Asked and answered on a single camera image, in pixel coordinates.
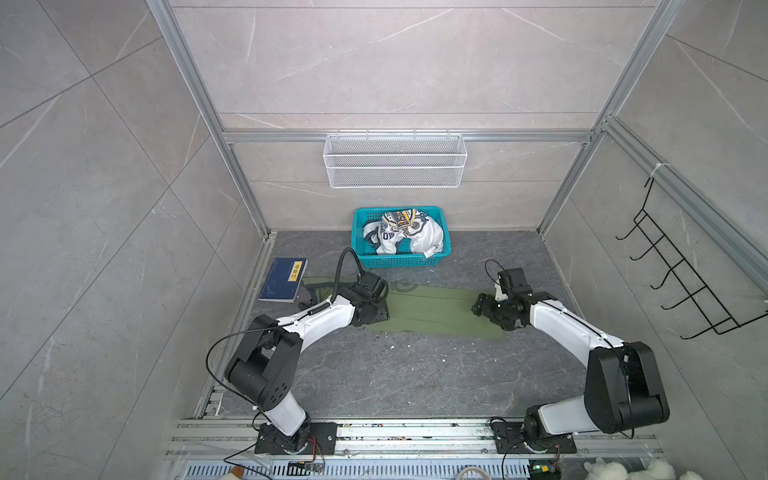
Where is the green tank top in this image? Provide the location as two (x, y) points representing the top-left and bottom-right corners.
(299, 277), (506, 341)

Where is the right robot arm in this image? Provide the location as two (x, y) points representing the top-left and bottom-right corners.
(471, 293), (670, 450)

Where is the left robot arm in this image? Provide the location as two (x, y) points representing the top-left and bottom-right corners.
(224, 287), (389, 438)

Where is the white patterned tank top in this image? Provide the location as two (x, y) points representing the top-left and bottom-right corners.
(363, 209), (445, 258)

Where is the teal plastic basket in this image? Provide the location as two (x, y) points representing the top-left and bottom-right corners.
(351, 206), (451, 269)

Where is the blue book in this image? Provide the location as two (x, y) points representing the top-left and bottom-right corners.
(258, 257), (307, 302)

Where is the white plush toy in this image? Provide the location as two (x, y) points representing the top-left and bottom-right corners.
(583, 457), (706, 480)

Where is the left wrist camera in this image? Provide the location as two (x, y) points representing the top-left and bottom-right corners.
(356, 271), (389, 302)

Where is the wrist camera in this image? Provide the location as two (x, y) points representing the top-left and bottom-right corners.
(356, 271), (389, 302)
(495, 268), (533, 301)

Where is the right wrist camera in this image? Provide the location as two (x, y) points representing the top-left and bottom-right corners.
(495, 268), (533, 301)

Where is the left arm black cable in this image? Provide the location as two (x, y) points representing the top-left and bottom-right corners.
(329, 247), (364, 304)

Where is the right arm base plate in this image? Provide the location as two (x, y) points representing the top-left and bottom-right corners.
(488, 418), (577, 455)

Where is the white wire mesh shelf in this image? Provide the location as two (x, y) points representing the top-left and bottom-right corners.
(323, 133), (468, 189)

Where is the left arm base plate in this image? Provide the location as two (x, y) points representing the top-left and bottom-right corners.
(254, 422), (339, 455)

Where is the black wire hook rack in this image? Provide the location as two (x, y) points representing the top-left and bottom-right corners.
(615, 178), (767, 341)

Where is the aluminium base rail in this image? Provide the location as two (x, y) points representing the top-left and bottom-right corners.
(163, 418), (664, 460)

